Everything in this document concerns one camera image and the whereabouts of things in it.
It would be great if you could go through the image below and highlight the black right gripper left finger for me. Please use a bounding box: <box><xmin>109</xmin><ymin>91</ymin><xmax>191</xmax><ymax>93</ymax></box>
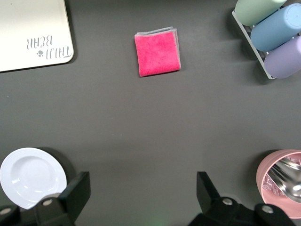
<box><xmin>0</xmin><ymin>171</ymin><xmax>91</xmax><ymax>226</ymax></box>

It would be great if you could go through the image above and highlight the white wire cup rack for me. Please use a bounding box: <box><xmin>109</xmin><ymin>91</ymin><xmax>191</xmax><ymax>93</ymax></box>
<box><xmin>231</xmin><ymin>8</ymin><xmax>277</xmax><ymax>80</ymax></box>

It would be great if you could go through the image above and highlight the pink bowl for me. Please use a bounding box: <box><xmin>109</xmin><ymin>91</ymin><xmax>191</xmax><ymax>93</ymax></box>
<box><xmin>256</xmin><ymin>149</ymin><xmax>301</xmax><ymax>218</ymax></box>

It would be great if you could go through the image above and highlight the pink folded cloth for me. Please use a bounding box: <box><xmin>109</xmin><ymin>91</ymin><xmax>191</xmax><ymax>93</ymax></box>
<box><xmin>134</xmin><ymin>26</ymin><xmax>182</xmax><ymax>78</ymax></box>

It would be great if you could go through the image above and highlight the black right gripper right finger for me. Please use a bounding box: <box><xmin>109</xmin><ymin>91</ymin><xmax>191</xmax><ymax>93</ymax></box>
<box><xmin>188</xmin><ymin>171</ymin><xmax>296</xmax><ymax>226</ymax></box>

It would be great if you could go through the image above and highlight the beige bear print tray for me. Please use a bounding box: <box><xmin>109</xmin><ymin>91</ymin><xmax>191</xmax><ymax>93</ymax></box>
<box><xmin>0</xmin><ymin>0</ymin><xmax>74</xmax><ymax>73</ymax></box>

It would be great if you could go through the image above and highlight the clear ice cube pile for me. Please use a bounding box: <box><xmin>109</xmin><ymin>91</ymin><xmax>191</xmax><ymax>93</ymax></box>
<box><xmin>262</xmin><ymin>176</ymin><xmax>285</xmax><ymax>197</ymax></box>

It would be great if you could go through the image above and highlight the metal scoop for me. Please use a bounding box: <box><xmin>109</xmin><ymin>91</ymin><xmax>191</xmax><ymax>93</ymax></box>
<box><xmin>264</xmin><ymin>158</ymin><xmax>301</xmax><ymax>203</ymax></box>

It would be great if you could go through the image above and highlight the white round plate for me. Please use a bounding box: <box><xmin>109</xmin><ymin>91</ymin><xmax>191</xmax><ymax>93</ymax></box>
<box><xmin>0</xmin><ymin>147</ymin><xmax>68</xmax><ymax>210</ymax></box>

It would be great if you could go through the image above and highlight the purple cup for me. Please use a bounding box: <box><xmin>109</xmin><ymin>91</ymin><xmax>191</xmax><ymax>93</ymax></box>
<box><xmin>263</xmin><ymin>35</ymin><xmax>301</xmax><ymax>80</ymax></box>

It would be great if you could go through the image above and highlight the green cup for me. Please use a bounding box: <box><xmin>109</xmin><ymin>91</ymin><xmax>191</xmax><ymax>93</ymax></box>
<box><xmin>235</xmin><ymin>0</ymin><xmax>288</xmax><ymax>27</ymax></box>

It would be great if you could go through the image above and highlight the blue cup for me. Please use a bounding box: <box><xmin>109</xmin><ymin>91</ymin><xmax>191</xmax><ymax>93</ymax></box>
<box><xmin>250</xmin><ymin>3</ymin><xmax>301</xmax><ymax>52</ymax></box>

